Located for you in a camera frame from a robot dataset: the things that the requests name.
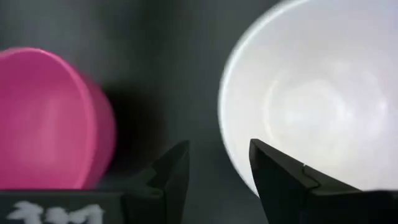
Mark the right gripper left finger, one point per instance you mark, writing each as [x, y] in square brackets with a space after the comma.
[168, 186]

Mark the pink bowl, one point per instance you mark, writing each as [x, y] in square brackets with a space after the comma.
[46, 124]

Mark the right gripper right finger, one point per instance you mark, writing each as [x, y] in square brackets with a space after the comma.
[286, 193]

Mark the white bowl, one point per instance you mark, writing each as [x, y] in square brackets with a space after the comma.
[311, 93]

